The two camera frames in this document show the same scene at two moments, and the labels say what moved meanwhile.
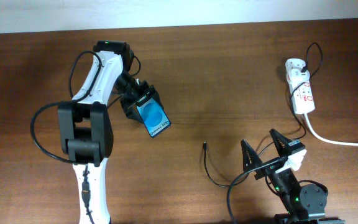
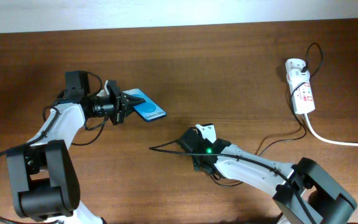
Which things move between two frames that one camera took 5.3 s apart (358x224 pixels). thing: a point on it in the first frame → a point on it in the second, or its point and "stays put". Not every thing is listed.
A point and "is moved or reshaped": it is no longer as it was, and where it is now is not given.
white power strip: [298, 75] stays put
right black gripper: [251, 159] → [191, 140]
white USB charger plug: [296, 76] stays put
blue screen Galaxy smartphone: [151, 115] is moved or reshaped
